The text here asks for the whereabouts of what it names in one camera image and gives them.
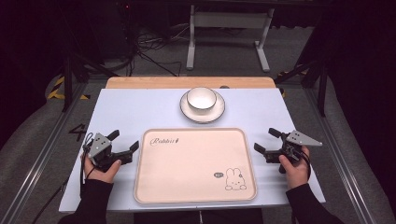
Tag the pink tray with rabbit print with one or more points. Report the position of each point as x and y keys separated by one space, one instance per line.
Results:
x=193 y=165

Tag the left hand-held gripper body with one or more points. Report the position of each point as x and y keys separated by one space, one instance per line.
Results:
x=101 y=151

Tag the black tripod stand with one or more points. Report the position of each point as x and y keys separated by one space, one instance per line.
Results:
x=322 y=87
x=67 y=81

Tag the black box with red light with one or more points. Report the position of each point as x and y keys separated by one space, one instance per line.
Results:
x=116 y=28

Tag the person's right hand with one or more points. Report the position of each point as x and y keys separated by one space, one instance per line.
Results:
x=297 y=174

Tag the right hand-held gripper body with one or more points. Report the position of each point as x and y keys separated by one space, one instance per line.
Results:
x=291 y=146

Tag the person's left hand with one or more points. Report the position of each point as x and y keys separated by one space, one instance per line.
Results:
x=101 y=175

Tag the white ceramic plate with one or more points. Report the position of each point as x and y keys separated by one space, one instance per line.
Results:
x=190 y=113

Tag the yellow and black floor tape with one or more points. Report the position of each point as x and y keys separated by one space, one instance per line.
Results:
x=57 y=90

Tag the aluminium rail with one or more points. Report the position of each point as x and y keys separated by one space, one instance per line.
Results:
x=339 y=152
x=37 y=158

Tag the white metal stand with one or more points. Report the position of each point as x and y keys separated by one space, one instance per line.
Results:
x=229 y=19

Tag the white ceramic bowl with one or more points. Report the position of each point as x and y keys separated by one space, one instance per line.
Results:
x=201 y=99

